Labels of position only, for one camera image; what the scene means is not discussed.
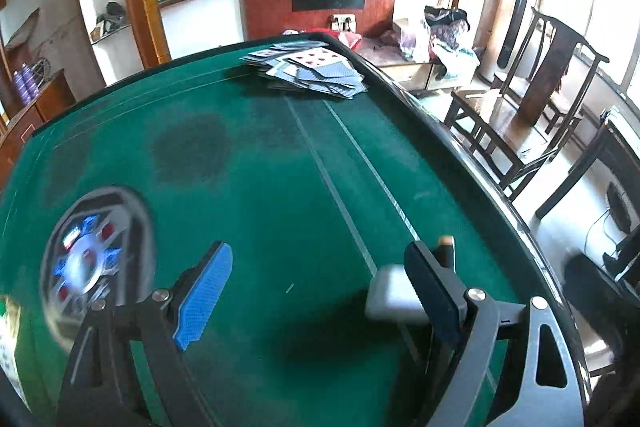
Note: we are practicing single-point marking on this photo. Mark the purple bottles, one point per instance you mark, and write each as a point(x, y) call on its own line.
point(26, 82)

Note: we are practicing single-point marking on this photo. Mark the black floor fan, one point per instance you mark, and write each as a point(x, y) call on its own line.
point(619, 209)

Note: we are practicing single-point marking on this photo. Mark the standing air conditioner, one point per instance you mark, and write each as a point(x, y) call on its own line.
point(520, 7)

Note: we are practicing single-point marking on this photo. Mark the pile of clothes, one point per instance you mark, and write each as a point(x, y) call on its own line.
point(445, 32)

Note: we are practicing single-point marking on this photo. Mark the red wooden television wall panel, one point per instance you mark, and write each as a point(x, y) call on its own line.
point(270, 2)

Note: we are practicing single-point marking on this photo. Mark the white rectangular block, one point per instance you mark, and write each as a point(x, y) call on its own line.
point(390, 294)

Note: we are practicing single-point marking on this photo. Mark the white power socket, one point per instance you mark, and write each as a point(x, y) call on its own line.
point(342, 22)

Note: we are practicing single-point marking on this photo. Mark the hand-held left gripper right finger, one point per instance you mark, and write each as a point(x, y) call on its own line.
point(435, 292)

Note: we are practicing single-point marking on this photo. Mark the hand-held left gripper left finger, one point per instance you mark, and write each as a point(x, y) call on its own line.
point(205, 297)

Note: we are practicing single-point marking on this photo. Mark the dark wooden side table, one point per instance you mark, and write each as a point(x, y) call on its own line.
point(595, 157)

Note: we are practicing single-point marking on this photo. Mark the low wooden cabinet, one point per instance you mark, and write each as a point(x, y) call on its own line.
point(405, 72)

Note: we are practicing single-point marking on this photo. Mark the dark bag on shelf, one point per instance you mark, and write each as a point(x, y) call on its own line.
point(111, 21)

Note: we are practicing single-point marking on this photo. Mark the red cloth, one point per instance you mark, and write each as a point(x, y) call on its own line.
point(345, 38)

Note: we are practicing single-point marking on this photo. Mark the pile of playing cards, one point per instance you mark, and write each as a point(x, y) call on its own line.
point(310, 72)

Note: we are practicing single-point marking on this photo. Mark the brown wooden cabinet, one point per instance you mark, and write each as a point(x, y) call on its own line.
point(30, 127)

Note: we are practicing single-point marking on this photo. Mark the dark wooden chair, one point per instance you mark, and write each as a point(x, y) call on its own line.
point(555, 57)

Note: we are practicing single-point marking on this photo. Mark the round table control panel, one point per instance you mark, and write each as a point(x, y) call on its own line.
point(95, 252)

